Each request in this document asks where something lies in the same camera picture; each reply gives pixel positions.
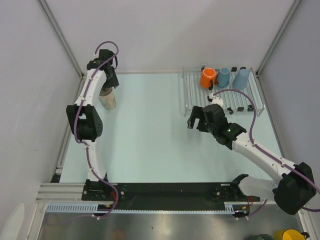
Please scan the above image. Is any beige tall mug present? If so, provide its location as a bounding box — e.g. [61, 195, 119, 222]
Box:
[99, 87, 116, 111]

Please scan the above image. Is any orange mug black handle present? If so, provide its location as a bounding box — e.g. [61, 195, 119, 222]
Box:
[199, 68, 217, 91]

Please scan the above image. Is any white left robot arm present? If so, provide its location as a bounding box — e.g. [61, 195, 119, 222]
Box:
[66, 49, 119, 200]

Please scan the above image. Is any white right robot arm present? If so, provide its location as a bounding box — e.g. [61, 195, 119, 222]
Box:
[187, 104, 317, 215]

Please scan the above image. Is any clear acrylic dish rack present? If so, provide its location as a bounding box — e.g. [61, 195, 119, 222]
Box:
[181, 67, 266, 117]

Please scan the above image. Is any blue patterned mug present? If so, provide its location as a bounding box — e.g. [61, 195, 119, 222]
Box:
[215, 67, 230, 88]

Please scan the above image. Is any light blue plastic cup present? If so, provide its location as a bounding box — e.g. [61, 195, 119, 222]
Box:
[232, 68, 250, 91]

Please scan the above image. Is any yellow mug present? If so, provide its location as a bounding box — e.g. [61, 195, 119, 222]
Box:
[273, 229, 310, 240]

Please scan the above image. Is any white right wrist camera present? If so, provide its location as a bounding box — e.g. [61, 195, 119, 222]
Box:
[207, 93, 224, 108]

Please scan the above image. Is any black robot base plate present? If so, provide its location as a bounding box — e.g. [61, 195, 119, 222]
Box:
[81, 180, 260, 211]

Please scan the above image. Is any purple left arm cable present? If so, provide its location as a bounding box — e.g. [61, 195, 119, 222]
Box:
[74, 40, 120, 218]

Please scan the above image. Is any aluminium frame rail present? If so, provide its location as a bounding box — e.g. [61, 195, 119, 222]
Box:
[34, 163, 87, 203]

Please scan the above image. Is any light blue cable duct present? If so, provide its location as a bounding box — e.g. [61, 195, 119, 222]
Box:
[46, 202, 118, 213]

